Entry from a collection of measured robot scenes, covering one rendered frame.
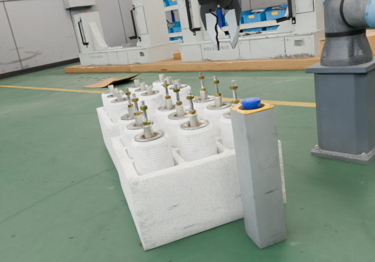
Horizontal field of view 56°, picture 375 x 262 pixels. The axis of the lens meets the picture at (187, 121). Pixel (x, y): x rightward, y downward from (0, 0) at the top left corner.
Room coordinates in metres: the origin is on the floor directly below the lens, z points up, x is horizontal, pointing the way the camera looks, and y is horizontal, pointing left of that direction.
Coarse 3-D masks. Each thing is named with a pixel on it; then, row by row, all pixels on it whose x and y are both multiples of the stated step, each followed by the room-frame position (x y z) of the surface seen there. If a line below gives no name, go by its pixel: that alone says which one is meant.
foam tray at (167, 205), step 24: (120, 144) 1.01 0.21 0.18; (120, 168) 0.93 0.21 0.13; (168, 168) 0.77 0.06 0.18; (192, 168) 0.76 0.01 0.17; (216, 168) 0.78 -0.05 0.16; (144, 192) 0.73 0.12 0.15; (168, 192) 0.75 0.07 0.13; (192, 192) 0.76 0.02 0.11; (216, 192) 0.78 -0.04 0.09; (240, 192) 0.80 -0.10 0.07; (144, 216) 0.73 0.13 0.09; (168, 216) 0.74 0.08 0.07; (192, 216) 0.76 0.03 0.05; (216, 216) 0.78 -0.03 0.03; (240, 216) 0.79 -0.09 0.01; (144, 240) 0.73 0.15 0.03; (168, 240) 0.74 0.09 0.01
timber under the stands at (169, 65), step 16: (80, 64) 5.66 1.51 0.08; (144, 64) 4.11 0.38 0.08; (160, 64) 3.84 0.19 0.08; (176, 64) 3.63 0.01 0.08; (192, 64) 3.47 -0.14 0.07; (208, 64) 3.32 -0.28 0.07; (224, 64) 3.17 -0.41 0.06; (240, 64) 3.05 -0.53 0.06; (256, 64) 2.92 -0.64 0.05; (272, 64) 2.81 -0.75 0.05; (288, 64) 2.71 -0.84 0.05; (304, 64) 2.61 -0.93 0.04
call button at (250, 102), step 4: (244, 100) 0.70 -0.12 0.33; (248, 100) 0.70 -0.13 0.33; (252, 100) 0.69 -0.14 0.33; (256, 100) 0.69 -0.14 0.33; (260, 100) 0.70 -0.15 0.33; (244, 104) 0.69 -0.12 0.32; (248, 104) 0.69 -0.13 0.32; (252, 104) 0.69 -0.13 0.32; (256, 104) 0.69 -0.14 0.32; (248, 108) 0.69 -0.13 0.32
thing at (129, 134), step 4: (156, 124) 0.93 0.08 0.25; (152, 128) 0.90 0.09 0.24; (156, 128) 0.92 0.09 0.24; (124, 132) 0.91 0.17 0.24; (128, 132) 0.90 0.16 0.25; (132, 132) 0.89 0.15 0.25; (136, 132) 0.89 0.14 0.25; (140, 132) 0.89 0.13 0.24; (124, 136) 0.92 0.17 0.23; (128, 136) 0.90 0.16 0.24; (132, 136) 0.89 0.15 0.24; (128, 140) 0.90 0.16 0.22; (128, 144) 0.90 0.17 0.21; (128, 148) 0.91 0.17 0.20; (128, 152) 0.91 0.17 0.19; (132, 156) 0.90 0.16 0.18
